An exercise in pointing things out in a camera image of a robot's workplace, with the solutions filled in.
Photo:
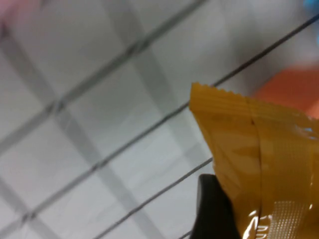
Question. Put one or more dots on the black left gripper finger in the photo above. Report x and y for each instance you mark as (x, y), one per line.
(211, 211)

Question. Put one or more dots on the small yellow snack packet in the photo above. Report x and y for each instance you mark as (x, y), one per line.
(274, 161)

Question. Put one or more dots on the blue Vikar shrimp chips bag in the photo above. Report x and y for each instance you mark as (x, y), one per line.
(314, 2)

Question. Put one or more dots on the white grid tablecloth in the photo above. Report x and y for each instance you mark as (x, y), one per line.
(99, 124)

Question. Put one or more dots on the orange foam cube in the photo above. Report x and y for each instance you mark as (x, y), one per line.
(294, 89)

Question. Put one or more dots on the pink foam cube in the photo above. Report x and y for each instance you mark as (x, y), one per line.
(15, 10)

